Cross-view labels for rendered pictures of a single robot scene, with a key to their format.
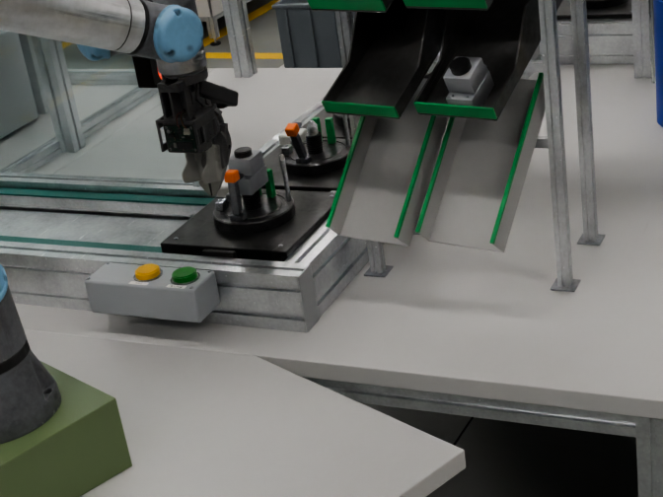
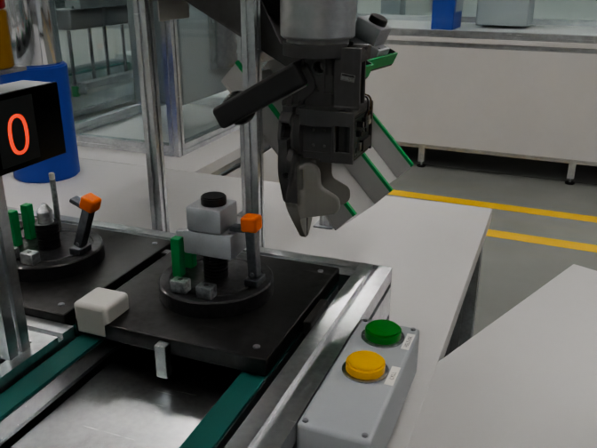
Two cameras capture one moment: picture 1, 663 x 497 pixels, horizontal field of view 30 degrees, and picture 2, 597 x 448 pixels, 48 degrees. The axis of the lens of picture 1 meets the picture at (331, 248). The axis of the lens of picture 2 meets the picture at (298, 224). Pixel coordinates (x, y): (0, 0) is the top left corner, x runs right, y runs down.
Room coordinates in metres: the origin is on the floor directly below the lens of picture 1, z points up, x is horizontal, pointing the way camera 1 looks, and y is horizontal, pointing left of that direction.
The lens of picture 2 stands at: (1.93, 0.86, 1.35)
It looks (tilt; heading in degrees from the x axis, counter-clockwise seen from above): 21 degrees down; 263
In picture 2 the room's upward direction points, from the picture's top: straight up
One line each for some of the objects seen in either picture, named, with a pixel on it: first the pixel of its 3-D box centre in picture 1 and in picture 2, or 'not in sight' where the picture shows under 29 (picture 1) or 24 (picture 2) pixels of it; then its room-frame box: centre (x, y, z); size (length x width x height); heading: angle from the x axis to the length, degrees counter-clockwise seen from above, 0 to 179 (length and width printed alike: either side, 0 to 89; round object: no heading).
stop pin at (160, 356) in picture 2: not in sight; (163, 359); (2.01, 0.23, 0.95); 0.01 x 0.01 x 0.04; 62
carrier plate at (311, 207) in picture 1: (256, 222); (217, 297); (1.95, 0.12, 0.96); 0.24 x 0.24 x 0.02; 62
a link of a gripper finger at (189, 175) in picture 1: (193, 172); (314, 203); (1.84, 0.20, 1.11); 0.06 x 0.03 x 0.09; 152
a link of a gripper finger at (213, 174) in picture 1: (210, 173); (323, 194); (1.82, 0.17, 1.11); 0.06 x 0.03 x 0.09; 152
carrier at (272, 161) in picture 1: (314, 140); (46, 230); (2.17, 0.00, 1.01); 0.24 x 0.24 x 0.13; 62
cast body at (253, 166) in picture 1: (249, 167); (207, 221); (1.95, 0.12, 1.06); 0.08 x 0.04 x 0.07; 152
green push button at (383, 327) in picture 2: (184, 277); (383, 335); (1.76, 0.24, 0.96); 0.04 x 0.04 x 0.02
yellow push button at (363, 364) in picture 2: (148, 274); (365, 368); (1.80, 0.30, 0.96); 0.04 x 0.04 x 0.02
